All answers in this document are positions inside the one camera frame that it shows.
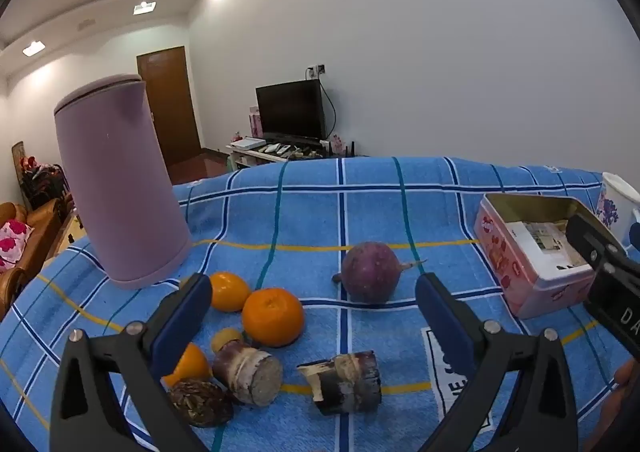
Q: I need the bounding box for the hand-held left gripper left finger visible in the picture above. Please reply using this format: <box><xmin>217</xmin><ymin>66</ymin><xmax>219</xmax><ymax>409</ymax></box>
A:
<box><xmin>49</xmin><ymin>273</ymin><xmax>213</xmax><ymax>452</ymax></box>

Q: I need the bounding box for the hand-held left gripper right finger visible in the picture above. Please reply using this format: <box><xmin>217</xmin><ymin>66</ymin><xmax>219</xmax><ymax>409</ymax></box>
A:
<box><xmin>415</xmin><ymin>273</ymin><xmax>581</xmax><ymax>452</ymax></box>

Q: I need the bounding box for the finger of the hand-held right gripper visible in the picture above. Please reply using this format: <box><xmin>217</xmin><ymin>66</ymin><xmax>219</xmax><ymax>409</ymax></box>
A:
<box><xmin>565</xmin><ymin>213</ymin><xmax>640</xmax><ymax>289</ymax></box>

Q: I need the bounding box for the brown longan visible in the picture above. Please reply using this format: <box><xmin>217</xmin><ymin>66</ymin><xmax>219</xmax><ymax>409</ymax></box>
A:
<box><xmin>210</xmin><ymin>328</ymin><xmax>244</xmax><ymax>353</ymax></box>

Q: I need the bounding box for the round purple passion fruit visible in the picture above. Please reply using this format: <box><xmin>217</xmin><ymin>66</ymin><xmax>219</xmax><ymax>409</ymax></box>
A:
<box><xmin>332</xmin><ymin>242</ymin><xmax>428</xmax><ymax>304</ymax></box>

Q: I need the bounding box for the pink tin box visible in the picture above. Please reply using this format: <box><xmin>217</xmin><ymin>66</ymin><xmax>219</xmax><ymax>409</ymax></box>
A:
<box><xmin>473</xmin><ymin>193</ymin><xmax>601</xmax><ymax>320</ymax></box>

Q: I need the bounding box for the large mandarin orange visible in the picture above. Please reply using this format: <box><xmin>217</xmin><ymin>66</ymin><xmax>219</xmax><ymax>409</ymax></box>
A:
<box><xmin>241</xmin><ymin>288</ymin><xmax>305</xmax><ymax>348</ymax></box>

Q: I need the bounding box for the sugarcane piece with peeling bark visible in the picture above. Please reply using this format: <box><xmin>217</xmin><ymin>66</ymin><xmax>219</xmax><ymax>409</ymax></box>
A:
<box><xmin>297</xmin><ymin>351</ymin><xmax>383</xmax><ymax>415</ymax></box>

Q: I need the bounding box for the person's right hand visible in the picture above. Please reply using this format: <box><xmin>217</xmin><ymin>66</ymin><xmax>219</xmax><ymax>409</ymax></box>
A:
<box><xmin>597</xmin><ymin>360</ymin><xmax>637</xmax><ymax>452</ymax></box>

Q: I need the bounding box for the white floral mug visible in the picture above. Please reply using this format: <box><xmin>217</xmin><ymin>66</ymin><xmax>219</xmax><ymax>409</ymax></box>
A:
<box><xmin>595</xmin><ymin>173</ymin><xmax>640</xmax><ymax>247</ymax></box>

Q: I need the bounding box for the purple kettle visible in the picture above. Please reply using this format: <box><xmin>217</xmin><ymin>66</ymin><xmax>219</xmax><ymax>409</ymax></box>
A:
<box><xmin>54</xmin><ymin>74</ymin><xmax>192</xmax><ymax>290</ymax></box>

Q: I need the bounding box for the blue plaid blanket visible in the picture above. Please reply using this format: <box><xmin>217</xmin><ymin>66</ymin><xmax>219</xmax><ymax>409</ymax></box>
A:
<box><xmin>0</xmin><ymin>156</ymin><xmax>640</xmax><ymax>452</ymax></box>

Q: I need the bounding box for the brown leather sofa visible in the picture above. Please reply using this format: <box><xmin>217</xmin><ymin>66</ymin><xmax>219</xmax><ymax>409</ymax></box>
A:
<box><xmin>0</xmin><ymin>199</ymin><xmax>76</xmax><ymax>317</ymax></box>

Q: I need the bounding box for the white television stand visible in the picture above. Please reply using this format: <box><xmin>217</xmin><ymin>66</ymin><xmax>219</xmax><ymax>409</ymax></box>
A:
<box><xmin>226</xmin><ymin>139</ymin><xmax>361</xmax><ymax>173</ymax></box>

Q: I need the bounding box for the pink floral cushion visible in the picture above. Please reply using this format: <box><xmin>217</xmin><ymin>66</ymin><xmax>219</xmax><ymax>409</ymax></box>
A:
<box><xmin>0</xmin><ymin>219</ymin><xmax>33</xmax><ymax>273</ymax></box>

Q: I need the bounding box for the brown wooden door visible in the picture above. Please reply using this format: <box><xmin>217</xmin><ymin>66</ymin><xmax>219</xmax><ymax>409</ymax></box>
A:
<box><xmin>136</xmin><ymin>46</ymin><xmax>203</xmax><ymax>167</ymax></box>

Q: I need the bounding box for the black television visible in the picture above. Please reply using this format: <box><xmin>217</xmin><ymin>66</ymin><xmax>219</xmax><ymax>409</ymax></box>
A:
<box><xmin>255</xmin><ymin>79</ymin><xmax>327</xmax><ymax>143</ymax></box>

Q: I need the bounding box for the black television cable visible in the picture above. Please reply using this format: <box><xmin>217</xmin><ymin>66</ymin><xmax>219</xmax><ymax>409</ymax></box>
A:
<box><xmin>320</xmin><ymin>79</ymin><xmax>338</xmax><ymax>140</ymax></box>

